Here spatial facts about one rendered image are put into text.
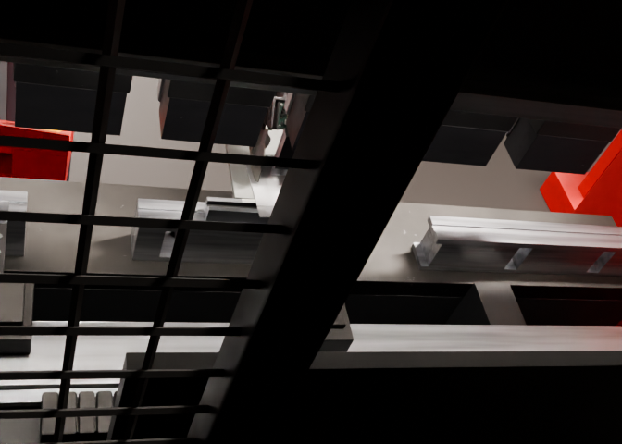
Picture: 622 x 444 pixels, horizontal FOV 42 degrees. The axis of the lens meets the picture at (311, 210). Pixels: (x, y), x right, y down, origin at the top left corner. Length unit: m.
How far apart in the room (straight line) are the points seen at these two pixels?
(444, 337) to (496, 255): 0.31
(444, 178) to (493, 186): 0.22
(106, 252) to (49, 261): 0.10
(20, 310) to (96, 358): 0.12
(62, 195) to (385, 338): 0.63
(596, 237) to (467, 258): 0.29
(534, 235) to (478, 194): 1.60
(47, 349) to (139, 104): 1.95
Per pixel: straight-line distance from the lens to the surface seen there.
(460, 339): 1.37
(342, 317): 1.23
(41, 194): 1.50
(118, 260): 1.41
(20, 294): 1.16
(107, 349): 1.18
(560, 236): 1.68
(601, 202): 2.01
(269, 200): 1.39
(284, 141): 1.26
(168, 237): 1.44
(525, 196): 3.36
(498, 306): 1.60
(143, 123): 2.97
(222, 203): 1.37
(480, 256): 1.60
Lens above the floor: 1.98
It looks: 44 degrees down
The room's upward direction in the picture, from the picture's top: 23 degrees clockwise
